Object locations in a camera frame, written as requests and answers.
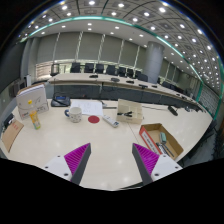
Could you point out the yellow juice bottle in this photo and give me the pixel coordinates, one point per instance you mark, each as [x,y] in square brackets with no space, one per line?
[35,120]

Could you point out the long curved conference desk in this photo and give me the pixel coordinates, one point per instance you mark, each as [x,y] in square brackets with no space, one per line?
[113,87]

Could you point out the white remote control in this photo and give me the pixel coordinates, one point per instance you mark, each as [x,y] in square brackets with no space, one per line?
[110,121]

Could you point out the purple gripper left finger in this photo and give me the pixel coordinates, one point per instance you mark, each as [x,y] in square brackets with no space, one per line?
[71,166]

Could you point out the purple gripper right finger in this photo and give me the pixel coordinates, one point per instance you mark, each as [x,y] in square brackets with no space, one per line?
[152,166]

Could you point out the open brown cardboard box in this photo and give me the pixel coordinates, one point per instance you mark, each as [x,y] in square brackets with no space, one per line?
[159,140]

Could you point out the black desk telephone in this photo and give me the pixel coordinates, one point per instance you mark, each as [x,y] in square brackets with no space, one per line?
[60,101]

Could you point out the white cardboard box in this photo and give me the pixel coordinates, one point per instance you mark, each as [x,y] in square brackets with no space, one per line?
[32,96]

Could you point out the white patterned mug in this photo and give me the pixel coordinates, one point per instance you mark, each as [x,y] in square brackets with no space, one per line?
[74,114]

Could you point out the brown cardboard piece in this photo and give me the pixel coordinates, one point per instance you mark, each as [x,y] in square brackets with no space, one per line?
[11,133]

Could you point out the white paper sheet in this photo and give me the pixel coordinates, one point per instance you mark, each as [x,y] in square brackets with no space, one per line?
[88,107]

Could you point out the small beige cardboard box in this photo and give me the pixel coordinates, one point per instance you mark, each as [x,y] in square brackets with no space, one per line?
[129,111]

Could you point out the red round coaster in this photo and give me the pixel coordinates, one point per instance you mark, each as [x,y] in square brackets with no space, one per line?
[93,119]

